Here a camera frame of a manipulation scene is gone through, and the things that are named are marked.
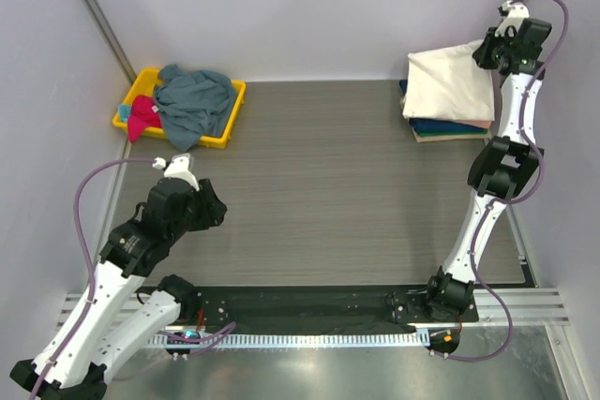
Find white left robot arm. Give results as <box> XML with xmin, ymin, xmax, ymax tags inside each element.
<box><xmin>10</xmin><ymin>178</ymin><xmax>227</xmax><ymax>399</ymax></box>

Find white slotted cable duct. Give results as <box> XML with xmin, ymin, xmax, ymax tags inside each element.
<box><xmin>144</xmin><ymin>332</ymin><xmax>431</xmax><ymax>350</ymax></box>

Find cream white t shirt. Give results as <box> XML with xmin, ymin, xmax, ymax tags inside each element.
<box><xmin>402</xmin><ymin>39</ymin><xmax>495</xmax><ymax>122</ymax></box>

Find folded beige t shirt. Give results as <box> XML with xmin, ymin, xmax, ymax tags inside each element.
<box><xmin>409</xmin><ymin>125</ymin><xmax>490</xmax><ymax>143</ymax></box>

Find folded navy blue t shirt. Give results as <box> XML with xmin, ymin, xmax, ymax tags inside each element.
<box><xmin>398</xmin><ymin>79</ymin><xmax>488</xmax><ymax>135</ymax></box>

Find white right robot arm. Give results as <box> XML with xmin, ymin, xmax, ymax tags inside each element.
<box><xmin>422</xmin><ymin>19</ymin><xmax>552</xmax><ymax>321</ymax></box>

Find left aluminium corner post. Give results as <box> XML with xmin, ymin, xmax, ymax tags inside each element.
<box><xmin>81</xmin><ymin>0</ymin><xmax>137</xmax><ymax>84</ymax></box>

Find grey blue t shirt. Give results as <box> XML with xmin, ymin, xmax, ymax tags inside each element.
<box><xmin>153</xmin><ymin>64</ymin><xmax>237</xmax><ymax>153</ymax></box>

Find folded pink t shirt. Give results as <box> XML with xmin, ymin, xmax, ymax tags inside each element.
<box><xmin>461</xmin><ymin>120</ymin><xmax>492</xmax><ymax>129</ymax></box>

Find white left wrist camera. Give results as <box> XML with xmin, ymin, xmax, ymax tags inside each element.
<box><xmin>151</xmin><ymin>153</ymin><xmax>200</xmax><ymax>191</ymax></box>

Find light blue cloth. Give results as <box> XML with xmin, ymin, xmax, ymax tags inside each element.
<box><xmin>117</xmin><ymin>104</ymin><xmax>131</xmax><ymax>123</ymax></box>

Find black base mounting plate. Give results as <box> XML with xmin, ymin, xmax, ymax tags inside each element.
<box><xmin>195</xmin><ymin>285</ymin><xmax>479</xmax><ymax>336</ymax></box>

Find magenta red t shirt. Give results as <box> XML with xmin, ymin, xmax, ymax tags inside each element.
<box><xmin>127</xmin><ymin>96</ymin><xmax>162</xmax><ymax>143</ymax></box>

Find aluminium frame rail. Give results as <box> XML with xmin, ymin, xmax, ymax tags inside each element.
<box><xmin>55</xmin><ymin>288</ymin><xmax>570</xmax><ymax>331</ymax></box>

